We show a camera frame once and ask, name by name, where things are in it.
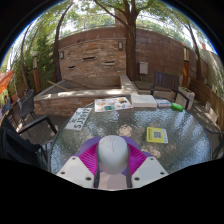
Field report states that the dark slatted garden chair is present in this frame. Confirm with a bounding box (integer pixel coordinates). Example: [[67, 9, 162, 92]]
[[149, 70, 195, 109]]

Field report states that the white square planter box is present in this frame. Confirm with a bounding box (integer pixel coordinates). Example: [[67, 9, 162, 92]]
[[178, 86, 196, 111]]

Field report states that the yellow square card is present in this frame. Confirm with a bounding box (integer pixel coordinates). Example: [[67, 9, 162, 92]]
[[146, 126, 169, 145]]

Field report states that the grey wall utility box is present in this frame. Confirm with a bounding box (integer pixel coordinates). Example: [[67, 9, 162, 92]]
[[138, 61, 149, 75]]

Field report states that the purple paw-shaped mouse pad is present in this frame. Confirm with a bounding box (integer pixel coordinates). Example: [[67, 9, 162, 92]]
[[77, 134, 155, 191]]

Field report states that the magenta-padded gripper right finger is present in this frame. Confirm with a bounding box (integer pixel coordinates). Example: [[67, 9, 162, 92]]
[[126, 145, 169, 189]]

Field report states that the white computer mouse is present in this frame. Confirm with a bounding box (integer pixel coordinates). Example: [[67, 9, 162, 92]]
[[97, 134, 130, 176]]

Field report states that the white licence plate sign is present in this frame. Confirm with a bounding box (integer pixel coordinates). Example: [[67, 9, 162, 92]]
[[64, 107, 93, 132]]

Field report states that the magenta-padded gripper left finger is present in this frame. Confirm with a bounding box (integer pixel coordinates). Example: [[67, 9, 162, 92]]
[[56, 143, 101, 189]]

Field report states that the small green object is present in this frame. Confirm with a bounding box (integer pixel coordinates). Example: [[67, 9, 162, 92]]
[[171, 102, 185, 112]]

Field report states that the black metal armchair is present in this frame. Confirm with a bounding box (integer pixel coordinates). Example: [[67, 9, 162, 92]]
[[0, 114, 59, 168]]

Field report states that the black mesh chair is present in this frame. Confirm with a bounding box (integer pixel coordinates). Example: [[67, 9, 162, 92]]
[[16, 89, 38, 126]]

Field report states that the raised stone basin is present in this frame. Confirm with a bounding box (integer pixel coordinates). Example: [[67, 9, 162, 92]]
[[33, 74, 138, 117]]

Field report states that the large tree trunk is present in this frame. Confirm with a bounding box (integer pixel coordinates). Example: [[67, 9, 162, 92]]
[[93, 0, 158, 82]]

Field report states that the white book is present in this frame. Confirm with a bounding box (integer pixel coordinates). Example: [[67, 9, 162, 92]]
[[130, 94, 158, 109]]

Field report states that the colourful picture sheet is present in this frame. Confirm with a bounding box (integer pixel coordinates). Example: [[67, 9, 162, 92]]
[[94, 96, 134, 113]]

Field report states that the small pale booklet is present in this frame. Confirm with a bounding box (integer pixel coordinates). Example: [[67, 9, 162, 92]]
[[155, 98, 172, 108]]

